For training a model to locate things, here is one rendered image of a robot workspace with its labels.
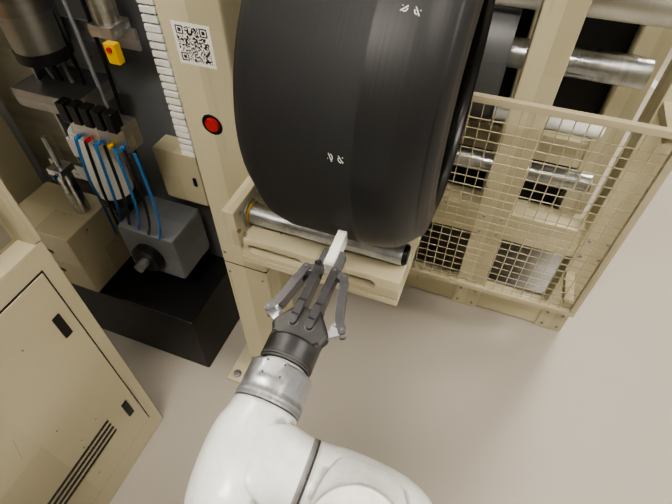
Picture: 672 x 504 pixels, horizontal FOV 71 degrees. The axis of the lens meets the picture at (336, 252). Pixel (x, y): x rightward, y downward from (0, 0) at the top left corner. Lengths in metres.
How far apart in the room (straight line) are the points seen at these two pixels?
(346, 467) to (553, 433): 1.33
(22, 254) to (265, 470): 0.71
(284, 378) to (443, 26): 0.46
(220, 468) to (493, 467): 1.26
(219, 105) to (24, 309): 0.57
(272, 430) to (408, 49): 0.47
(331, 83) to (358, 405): 1.32
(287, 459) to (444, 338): 1.38
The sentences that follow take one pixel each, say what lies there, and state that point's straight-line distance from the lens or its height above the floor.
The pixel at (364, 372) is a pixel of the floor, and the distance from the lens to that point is 1.80.
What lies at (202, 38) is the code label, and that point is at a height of 1.23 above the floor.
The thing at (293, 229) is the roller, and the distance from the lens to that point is 0.97.
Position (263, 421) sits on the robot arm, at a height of 1.04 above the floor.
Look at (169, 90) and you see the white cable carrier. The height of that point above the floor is 1.11.
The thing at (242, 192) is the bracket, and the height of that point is 0.95.
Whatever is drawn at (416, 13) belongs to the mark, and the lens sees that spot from 0.60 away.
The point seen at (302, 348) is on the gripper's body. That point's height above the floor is 1.04.
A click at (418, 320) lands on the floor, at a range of 1.94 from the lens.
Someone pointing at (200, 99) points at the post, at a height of 1.11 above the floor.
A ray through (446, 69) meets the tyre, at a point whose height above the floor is 1.32.
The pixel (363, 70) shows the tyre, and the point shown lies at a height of 1.32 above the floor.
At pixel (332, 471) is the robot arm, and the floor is 1.03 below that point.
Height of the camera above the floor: 1.60
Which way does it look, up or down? 48 degrees down
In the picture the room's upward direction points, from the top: straight up
